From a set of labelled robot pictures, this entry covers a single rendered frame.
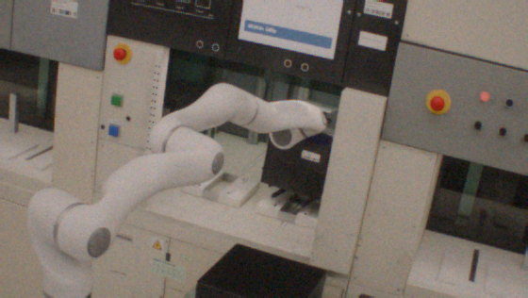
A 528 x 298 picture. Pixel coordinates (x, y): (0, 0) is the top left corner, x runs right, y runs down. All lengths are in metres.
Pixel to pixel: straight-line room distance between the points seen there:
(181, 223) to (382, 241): 0.64
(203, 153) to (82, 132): 0.74
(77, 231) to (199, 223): 0.83
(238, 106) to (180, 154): 0.23
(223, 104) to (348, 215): 0.50
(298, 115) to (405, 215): 0.42
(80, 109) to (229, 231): 0.62
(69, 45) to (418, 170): 1.14
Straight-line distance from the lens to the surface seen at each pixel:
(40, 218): 1.75
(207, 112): 1.95
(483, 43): 2.07
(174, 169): 1.85
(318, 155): 2.44
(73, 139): 2.54
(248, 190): 2.64
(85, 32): 2.42
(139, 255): 2.56
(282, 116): 2.15
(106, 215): 1.69
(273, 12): 2.16
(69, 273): 1.78
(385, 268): 2.28
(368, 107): 2.08
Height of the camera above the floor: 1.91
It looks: 19 degrees down
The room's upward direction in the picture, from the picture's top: 9 degrees clockwise
